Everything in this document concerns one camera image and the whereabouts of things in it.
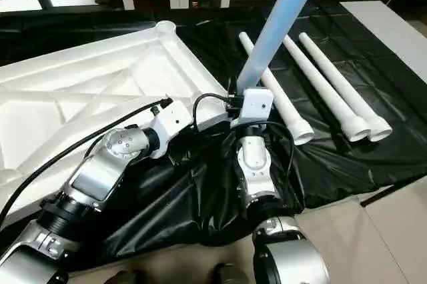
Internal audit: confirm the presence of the white plastic table leg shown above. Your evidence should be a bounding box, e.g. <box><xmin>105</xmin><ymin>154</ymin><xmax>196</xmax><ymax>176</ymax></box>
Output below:
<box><xmin>298</xmin><ymin>31</ymin><xmax>394</xmax><ymax>143</ymax></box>
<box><xmin>235</xmin><ymin>0</ymin><xmax>328</xmax><ymax>92</ymax></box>
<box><xmin>238</xmin><ymin>31</ymin><xmax>316</xmax><ymax>147</ymax></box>
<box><xmin>282</xmin><ymin>33</ymin><xmax>372</xmax><ymax>143</ymax></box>

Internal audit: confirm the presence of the white plastic table top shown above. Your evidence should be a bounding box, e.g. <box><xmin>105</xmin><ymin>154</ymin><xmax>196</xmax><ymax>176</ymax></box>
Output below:
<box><xmin>0</xmin><ymin>20</ymin><xmax>232</xmax><ymax>209</ymax></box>

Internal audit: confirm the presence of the black work mat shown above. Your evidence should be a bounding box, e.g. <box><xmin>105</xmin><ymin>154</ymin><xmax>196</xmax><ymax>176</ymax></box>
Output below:
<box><xmin>0</xmin><ymin>0</ymin><xmax>427</xmax><ymax>273</ymax></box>

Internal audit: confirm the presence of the white flat board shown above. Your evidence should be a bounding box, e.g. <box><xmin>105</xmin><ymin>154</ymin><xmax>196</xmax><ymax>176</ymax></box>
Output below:
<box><xmin>340</xmin><ymin>0</ymin><xmax>427</xmax><ymax>65</ymax></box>

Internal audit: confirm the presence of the black right robot foot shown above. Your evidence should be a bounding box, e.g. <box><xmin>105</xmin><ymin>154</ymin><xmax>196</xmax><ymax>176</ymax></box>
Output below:
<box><xmin>211</xmin><ymin>263</ymin><xmax>252</xmax><ymax>284</ymax></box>

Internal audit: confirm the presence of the black robot foot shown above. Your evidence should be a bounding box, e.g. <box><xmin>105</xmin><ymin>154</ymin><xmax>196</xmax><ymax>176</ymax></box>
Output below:
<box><xmin>103</xmin><ymin>269</ymin><xmax>138</xmax><ymax>284</ymax></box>
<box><xmin>211</xmin><ymin>263</ymin><xmax>252</xmax><ymax>284</ymax></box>

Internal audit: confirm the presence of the black left robot foot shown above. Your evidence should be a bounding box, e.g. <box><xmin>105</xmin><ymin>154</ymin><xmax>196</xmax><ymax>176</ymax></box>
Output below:
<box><xmin>103</xmin><ymin>269</ymin><xmax>138</xmax><ymax>284</ymax></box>

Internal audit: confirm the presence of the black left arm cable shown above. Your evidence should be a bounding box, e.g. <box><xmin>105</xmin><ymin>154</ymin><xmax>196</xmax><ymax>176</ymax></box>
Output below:
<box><xmin>0</xmin><ymin>97</ymin><xmax>171</xmax><ymax>229</ymax></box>

